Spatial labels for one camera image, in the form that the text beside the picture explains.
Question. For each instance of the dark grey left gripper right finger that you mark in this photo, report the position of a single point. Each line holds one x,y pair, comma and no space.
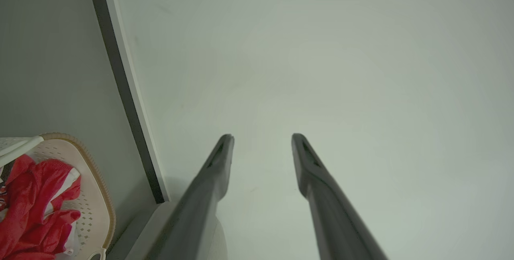
337,220

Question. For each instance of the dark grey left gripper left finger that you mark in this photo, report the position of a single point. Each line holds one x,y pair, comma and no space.
196,212

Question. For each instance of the red clothing item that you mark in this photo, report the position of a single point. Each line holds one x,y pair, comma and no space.
28,216

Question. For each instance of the beige perforated laundry basket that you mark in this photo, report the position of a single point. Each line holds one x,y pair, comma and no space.
97,212

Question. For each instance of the black and white baseboard strip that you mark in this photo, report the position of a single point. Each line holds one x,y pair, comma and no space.
128,103

